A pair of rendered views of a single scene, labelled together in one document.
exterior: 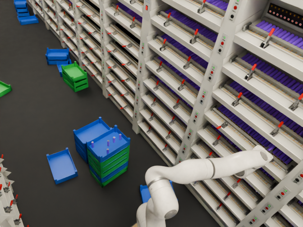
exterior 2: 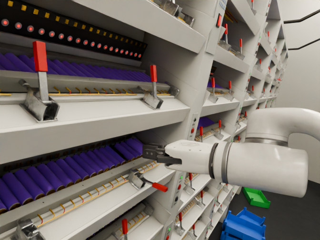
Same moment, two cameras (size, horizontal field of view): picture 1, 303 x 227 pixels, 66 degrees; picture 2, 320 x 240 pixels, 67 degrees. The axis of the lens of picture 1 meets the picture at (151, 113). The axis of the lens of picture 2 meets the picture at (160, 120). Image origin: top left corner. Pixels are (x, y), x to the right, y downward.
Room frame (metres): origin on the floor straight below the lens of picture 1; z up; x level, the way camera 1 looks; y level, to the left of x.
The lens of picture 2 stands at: (1.05, -0.16, 1.22)
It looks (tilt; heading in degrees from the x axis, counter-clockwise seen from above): 12 degrees down; 251
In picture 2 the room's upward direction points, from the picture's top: 11 degrees clockwise
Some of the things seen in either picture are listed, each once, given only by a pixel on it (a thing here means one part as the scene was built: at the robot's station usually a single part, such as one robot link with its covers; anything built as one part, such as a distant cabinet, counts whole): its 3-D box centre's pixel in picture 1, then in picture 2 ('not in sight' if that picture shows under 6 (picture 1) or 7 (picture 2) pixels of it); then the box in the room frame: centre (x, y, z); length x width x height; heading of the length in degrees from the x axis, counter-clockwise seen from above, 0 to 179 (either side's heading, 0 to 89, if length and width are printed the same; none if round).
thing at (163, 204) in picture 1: (157, 216); not in sight; (0.48, -0.11, 0.85); 0.16 x 0.12 x 0.50; 26
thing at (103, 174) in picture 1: (108, 159); not in sight; (1.18, 0.31, 0.20); 0.30 x 0.20 x 0.08; 140
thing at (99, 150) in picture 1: (108, 143); not in sight; (1.18, 0.31, 0.44); 0.30 x 0.20 x 0.08; 140
